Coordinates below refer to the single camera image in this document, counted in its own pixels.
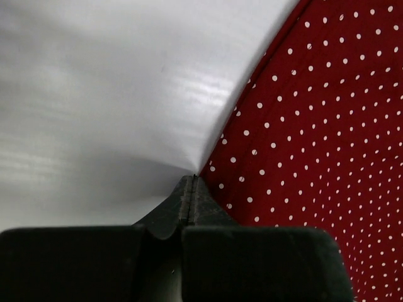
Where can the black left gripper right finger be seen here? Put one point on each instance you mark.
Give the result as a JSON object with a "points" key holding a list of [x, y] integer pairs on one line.
{"points": [[223, 261]]}

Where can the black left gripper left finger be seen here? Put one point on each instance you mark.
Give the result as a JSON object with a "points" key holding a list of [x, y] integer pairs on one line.
{"points": [[139, 262]]}

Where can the red polka dot skirt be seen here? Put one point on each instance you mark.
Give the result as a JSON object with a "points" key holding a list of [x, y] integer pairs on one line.
{"points": [[315, 138]]}

